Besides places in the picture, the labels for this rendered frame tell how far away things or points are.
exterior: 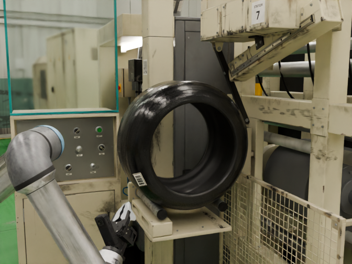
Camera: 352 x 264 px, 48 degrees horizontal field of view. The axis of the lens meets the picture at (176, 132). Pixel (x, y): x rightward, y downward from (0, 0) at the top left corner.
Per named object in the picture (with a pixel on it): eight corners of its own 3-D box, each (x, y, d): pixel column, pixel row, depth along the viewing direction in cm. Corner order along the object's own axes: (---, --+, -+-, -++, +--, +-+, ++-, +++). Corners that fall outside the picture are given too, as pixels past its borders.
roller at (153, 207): (143, 185, 194) (146, 193, 195) (134, 189, 192) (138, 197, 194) (165, 207, 161) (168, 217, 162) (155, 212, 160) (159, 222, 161)
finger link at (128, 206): (135, 209, 150) (128, 230, 144) (126, 200, 147) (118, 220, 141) (142, 208, 148) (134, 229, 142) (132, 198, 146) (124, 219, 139)
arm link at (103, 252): (88, 261, 131) (108, 259, 126) (93, 248, 134) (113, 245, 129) (105, 274, 135) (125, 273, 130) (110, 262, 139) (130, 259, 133)
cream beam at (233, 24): (198, 41, 194) (199, 11, 192) (243, 43, 203) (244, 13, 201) (267, 28, 138) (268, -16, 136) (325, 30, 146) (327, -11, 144)
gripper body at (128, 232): (123, 233, 147) (112, 263, 138) (109, 220, 142) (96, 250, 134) (138, 231, 143) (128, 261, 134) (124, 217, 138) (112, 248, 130)
